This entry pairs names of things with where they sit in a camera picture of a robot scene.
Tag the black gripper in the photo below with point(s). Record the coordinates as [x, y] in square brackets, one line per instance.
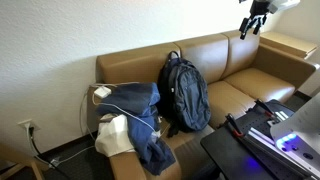
[258, 9]

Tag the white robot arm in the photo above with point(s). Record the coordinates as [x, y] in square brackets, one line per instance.
[283, 4]

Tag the white robot base blue lights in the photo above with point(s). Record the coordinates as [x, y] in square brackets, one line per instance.
[300, 130]

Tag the tan leather couch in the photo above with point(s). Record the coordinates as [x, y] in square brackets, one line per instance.
[253, 83]

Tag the light wooden side table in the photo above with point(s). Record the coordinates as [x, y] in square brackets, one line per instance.
[286, 43]

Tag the red black clamp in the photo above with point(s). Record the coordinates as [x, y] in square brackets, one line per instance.
[234, 126]
[265, 107]

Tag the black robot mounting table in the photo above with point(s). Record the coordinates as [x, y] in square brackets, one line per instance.
[233, 153]

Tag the blue denim clothing pile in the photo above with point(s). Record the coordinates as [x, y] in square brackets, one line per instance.
[136, 100]

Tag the white power adapter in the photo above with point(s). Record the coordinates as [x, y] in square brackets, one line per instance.
[102, 92]

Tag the white cloth bag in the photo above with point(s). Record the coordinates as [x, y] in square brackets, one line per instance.
[113, 136]

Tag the white wall outlet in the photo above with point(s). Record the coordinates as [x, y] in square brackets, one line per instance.
[28, 124]

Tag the wooden chair frame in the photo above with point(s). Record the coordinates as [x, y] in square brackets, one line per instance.
[20, 160]

